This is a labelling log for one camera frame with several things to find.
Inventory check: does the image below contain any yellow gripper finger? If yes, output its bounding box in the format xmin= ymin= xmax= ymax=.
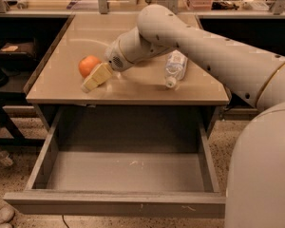
xmin=81 ymin=63 xmax=113 ymax=93

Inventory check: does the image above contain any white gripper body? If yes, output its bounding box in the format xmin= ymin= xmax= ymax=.
xmin=104 ymin=39 xmax=134 ymax=72

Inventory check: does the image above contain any orange fruit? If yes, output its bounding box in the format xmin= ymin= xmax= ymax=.
xmin=78 ymin=55 xmax=102 ymax=78

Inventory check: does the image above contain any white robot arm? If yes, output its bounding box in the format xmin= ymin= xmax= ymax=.
xmin=82 ymin=5 xmax=285 ymax=228

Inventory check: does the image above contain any grey counter cabinet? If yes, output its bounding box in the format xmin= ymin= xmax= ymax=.
xmin=23 ymin=13 xmax=232 ymax=138

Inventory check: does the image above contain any grey open drawer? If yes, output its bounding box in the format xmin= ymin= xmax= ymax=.
xmin=4 ymin=105 xmax=225 ymax=219

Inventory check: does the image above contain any clear plastic water bottle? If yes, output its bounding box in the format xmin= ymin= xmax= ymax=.
xmin=164 ymin=50 xmax=187 ymax=88

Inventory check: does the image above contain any small clear jar on floor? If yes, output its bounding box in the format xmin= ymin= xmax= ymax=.
xmin=0 ymin=148 xmax=14 ymax=167

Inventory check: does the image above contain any white shoe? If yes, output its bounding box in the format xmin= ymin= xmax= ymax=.
xmin=0 ymin=206 xmax=15 ymax=228

